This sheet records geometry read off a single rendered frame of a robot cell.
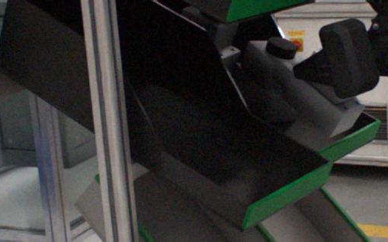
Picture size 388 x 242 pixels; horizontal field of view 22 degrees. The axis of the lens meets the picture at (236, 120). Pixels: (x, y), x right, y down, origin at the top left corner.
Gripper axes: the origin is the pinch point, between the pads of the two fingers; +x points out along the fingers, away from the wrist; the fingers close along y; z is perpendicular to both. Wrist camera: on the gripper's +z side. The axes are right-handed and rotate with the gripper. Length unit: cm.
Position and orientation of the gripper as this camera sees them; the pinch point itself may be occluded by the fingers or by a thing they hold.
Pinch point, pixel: (338, 59)
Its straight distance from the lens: 89.3
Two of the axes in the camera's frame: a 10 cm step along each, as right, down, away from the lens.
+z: -2.8, -9.6, -0.4
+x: -7.8, 2.0, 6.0
